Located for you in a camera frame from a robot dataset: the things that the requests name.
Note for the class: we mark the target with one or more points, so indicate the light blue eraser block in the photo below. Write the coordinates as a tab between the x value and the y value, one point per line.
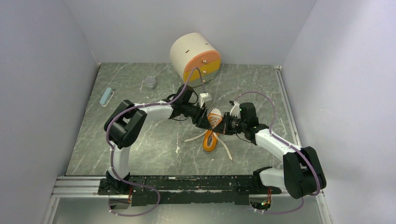
106	97

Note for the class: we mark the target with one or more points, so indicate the small clear round jar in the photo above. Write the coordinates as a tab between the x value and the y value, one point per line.
150	82

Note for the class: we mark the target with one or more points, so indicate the round cream drawer cabinet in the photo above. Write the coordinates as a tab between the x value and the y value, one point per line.
193	50

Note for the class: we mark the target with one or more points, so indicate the white shoelace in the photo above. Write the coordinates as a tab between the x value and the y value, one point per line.
214	120

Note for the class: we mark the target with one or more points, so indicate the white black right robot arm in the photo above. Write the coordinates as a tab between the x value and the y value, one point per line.
301	174

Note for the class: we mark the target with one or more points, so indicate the aluminium rail frame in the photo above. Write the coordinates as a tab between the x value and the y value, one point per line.
87	186

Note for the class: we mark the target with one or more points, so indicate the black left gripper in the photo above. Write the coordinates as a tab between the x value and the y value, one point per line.
201	120

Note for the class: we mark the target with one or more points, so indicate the orange canvas sneaker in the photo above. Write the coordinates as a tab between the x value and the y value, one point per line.
210	140

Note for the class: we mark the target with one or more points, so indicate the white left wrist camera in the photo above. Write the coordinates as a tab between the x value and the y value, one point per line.
203	98

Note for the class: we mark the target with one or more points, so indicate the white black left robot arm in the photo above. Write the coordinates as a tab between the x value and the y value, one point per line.
124	126

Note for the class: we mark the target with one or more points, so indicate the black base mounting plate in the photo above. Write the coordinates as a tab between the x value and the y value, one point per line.
162	189

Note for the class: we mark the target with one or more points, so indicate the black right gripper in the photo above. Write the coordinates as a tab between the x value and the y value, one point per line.
223	126

